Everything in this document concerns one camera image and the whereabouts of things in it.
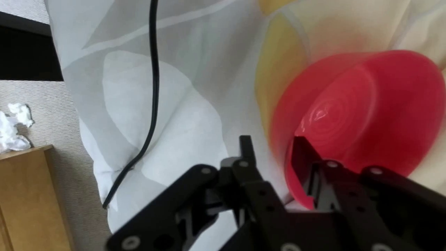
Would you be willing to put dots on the grey yellow floral duvet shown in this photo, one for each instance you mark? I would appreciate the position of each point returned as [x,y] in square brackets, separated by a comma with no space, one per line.
[195,93]

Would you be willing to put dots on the light wooden dresser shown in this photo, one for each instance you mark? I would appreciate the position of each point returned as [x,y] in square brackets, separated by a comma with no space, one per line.
[27,204]

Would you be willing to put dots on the red plastic bowl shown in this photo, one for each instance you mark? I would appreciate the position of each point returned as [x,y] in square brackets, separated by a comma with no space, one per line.
[366,107]

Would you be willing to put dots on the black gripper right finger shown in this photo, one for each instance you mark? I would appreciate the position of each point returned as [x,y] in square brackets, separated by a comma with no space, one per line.
[390,210]

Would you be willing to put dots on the white crumpled tissue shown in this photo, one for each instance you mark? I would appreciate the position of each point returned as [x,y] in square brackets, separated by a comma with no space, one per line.
[13,126]

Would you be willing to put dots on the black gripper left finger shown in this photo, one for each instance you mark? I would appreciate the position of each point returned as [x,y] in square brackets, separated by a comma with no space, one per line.
[195,214]

